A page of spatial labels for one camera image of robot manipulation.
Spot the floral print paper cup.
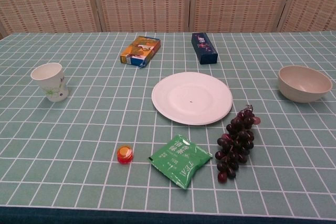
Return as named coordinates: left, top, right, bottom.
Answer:
left=30, top=62, right=69, bottom=103

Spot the green checked tablecloth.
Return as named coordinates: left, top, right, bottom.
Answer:
left=0, top=31, right=336, bottom=224

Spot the orange snack box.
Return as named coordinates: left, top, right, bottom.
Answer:
left=120, top=36, right=161, bottom=69

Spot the dark blue long box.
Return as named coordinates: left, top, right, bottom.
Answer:
left=191, top=32, right=218, bottom=65

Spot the white paper plate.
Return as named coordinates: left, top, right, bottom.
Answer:
left=151, top=71, right=234, bottom=126

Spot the purple grape bunch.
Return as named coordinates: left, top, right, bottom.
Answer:
left=215, top=104, right=261, bottom=184

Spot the small red orange cap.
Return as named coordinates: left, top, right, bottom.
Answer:
left=117, top=144, right=134, bottom=164

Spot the beige round bowl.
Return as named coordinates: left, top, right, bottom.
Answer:
left=278, top=65, right=333, bottom=104

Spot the green tea packet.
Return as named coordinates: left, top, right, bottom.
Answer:
left=147, top=133, right=213, bottom=190

